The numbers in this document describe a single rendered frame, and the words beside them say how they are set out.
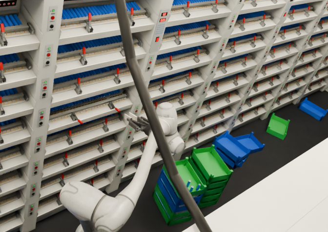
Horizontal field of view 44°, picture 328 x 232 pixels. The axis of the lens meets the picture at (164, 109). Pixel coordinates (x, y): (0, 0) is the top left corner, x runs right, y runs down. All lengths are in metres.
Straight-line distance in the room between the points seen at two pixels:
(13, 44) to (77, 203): 0.74
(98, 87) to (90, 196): 0.75
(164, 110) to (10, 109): 0.75
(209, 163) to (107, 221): 1.62
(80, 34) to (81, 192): 0.75
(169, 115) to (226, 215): 1.09
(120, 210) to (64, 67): 0.78
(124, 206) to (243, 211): 0.89
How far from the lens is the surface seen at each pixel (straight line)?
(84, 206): 1.85
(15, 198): 2.72
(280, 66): 4.21
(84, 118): 2.44
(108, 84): 2.40
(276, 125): 4.68
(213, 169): 3.25
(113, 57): 2.28
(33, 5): 1.93
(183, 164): 3.17
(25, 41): 1.92
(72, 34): 2.03
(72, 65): 2.15
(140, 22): 2.29
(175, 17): 2.47
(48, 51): 1.98
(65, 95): 2.25
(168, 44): 2.56
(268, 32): 3.54
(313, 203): 1.20
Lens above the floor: 2.46
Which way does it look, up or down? 36 degrees down
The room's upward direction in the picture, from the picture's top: 19 degrees clockwise
